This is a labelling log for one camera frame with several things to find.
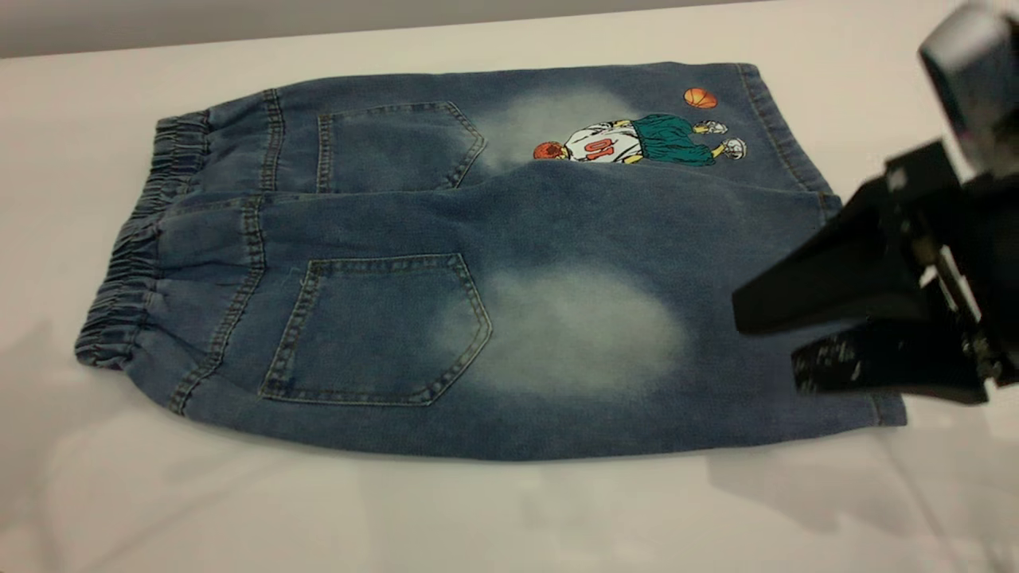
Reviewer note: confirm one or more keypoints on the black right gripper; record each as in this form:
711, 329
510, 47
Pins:
987, 263

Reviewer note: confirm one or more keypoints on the blue denim shorts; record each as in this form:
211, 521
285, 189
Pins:
478, 223

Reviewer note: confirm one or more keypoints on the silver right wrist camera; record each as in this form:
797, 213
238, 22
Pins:
979, 72

